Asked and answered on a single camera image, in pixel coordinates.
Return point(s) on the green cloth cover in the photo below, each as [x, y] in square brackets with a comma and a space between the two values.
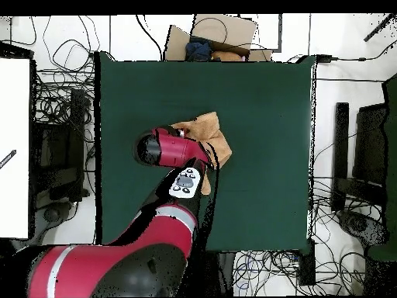
[391, 155]

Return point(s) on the dark green table cloth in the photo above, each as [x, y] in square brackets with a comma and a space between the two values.
[263, 124]

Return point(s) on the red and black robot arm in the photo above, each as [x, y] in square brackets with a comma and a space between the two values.
[173, 149]

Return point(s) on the brown cardboard box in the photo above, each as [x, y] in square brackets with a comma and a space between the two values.
[223, 29]

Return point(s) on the orange cloth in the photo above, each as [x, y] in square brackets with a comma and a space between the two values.
[226, 56]

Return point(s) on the black pedestal foot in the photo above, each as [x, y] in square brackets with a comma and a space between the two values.
[52, 214]
[359, 226]

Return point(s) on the black equipment block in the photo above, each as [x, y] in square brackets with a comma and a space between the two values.
[62, 149]

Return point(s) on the black box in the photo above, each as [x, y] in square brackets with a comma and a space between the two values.
[307, 267]

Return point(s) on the black power adapter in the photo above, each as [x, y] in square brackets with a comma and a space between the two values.
[324, 57]

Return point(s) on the white board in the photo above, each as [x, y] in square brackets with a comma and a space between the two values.
[14, 124]

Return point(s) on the dark blue cloth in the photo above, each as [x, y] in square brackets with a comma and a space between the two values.
[198, 51]

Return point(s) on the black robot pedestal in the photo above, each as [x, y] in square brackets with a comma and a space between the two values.
[226, 273]

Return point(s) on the black label strip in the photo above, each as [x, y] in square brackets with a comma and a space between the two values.
[7, 159]

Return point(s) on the black rod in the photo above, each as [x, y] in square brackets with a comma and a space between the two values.
[378, 29]

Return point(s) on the black frame stand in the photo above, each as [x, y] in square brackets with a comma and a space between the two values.
[341, 139]

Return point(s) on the tan terry towel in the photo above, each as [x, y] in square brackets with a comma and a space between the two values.
[214, 133]

